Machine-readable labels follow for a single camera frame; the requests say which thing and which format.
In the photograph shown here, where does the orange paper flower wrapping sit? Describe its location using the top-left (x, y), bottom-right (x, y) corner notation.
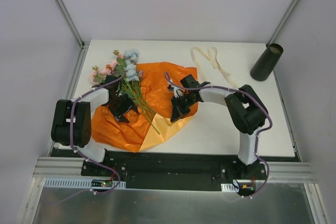
top-left (91, 62), bottom-right (198, 152)

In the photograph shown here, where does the artificial flower bunch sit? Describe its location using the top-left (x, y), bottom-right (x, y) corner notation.
top-left (90, 49), bottom-right (158, 135)

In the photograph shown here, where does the cream printed ribbon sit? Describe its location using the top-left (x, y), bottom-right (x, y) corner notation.
top-left (190, 46), bottom-right (238, 89)

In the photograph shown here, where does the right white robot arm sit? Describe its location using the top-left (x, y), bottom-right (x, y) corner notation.
top-left (164, 72), bottom-right (272, 179)

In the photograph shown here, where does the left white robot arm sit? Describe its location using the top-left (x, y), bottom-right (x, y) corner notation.
top-left (51, 75), bottom-right (138, 176)

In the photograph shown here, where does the dark cylindrical vase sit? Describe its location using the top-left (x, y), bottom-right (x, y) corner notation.
top-left (250, 43), bottom-right (283, 81)

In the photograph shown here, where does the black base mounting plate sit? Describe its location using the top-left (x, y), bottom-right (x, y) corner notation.
top-left (76, 150), bottom-right (302, 190)

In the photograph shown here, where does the right white cable duct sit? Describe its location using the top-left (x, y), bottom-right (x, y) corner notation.
top-left (220, 183), bottom-right (239, 193)

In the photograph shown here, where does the white cable duct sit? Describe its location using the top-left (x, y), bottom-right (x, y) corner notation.
top-left (44, 178), bottom-right (126, 190)
top-left (220, 183), bottom-right (239, 193)

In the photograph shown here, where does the left white cable duct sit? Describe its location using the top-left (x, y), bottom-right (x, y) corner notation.
top-left (44, 178), bottom-right (126, 190)

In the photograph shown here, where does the left aluminium frame post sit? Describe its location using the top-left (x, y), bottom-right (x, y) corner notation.
top-left (54, 0), bottom-right (85, 49)

